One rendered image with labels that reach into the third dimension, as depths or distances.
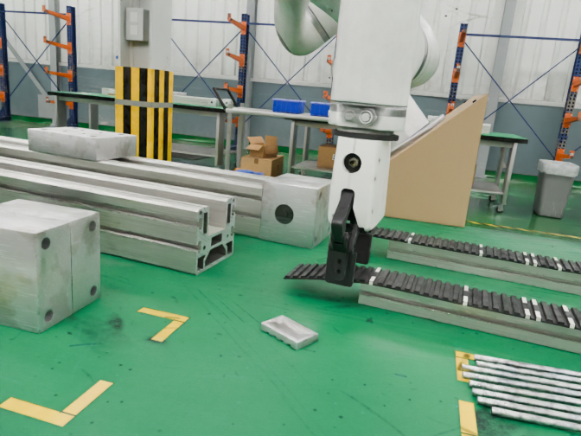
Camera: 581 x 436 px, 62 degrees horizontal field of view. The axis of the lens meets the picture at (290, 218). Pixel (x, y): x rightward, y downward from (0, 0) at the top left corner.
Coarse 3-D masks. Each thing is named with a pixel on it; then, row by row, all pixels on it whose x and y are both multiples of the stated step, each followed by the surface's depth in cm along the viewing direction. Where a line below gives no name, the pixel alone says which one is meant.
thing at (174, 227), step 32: (0, 160) 78; (0, 192) 69; (32, 192) 69; (64, 192) 65; (96, 192) 63; (128, 192) 64; (160, 192) 68; (192, 192) 67; (128, 224) 62; (160, 224) 60; (192, 224) 60; (224, 224) 65; (128, 256) 63; (160, 256) 61; (192, 256) 60; (224, 256) 67
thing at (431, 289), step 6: (426, 282) 55; (432, 282) 56; (438, 282) 55; (426, 288) 53; (432, 288) 54; (438, 288) 53; (420, 294) 52; (426, 294) 52; (432, 294) 52; (438, 294) 52
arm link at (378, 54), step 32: (352, 0) 48; (384, 0) 47; (416, 0) 48; (352, 32) 49; (384, 32) 47; (416, 32) 49; (352, 64) 49; (384, 64) 48; (416, 64) 52; (352, 96) 50; (384, 96) 49
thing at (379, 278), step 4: (380, 268) 58; (376, 272) 56; (380, 272) 57; (384, 272) 57; (388, 272) 57; (372, 276) 55; (376, 276) 55; (380, 276) 56; (384, 276) 55; (388, 276) 56; (368, 280) 55; (372, 280) 54; (376, 280) 55; (380, 280) 54; (384, 280) 54; (368, 284) 54; (372, 284) 54; (376, 284) 54; (380, 284) 53; (384, 284) 54
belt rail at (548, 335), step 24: (360, 288) 56; (384, 288) 55; (408, 312) 54; (432, 312) 53; (456, 312) 53; (480, 312) 51; (504, 336) 51; (528, 336) 50; (552, 336) 50; (576, 336) 48
